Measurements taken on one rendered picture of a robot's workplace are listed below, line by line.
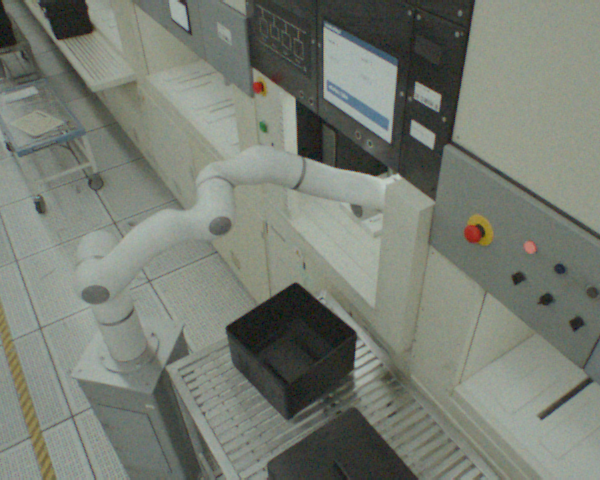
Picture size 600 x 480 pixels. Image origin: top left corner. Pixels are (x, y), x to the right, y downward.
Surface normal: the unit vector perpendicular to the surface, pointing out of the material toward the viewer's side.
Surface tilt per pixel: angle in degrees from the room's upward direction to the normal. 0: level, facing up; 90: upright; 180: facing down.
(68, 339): 0
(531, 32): 90
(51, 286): 0
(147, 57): 90
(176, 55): 90
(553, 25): 90
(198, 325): 0
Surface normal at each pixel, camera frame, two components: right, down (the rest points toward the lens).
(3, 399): -0.03, -0.74
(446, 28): -0.84, 0.38
